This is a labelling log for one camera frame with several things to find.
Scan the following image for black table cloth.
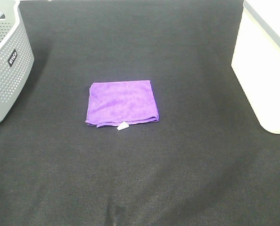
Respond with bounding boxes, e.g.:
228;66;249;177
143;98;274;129
0;0;280;226

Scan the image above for purple folded towel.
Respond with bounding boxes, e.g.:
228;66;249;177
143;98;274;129
85;80;159;128

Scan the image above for white plastic basket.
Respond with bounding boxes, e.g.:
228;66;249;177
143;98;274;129
231;0;280;134

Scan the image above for grey perforated plastic basket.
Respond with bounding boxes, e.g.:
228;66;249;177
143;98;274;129
0;0;34;123

